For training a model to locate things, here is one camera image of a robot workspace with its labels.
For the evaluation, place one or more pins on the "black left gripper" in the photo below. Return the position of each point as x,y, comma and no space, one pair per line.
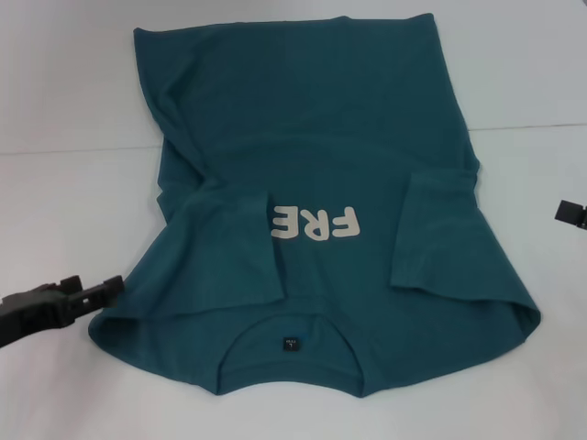
32,311

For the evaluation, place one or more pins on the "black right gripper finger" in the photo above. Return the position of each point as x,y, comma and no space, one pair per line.
571,213

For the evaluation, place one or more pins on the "teal FREE print t-shirt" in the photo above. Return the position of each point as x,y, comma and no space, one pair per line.
321,114

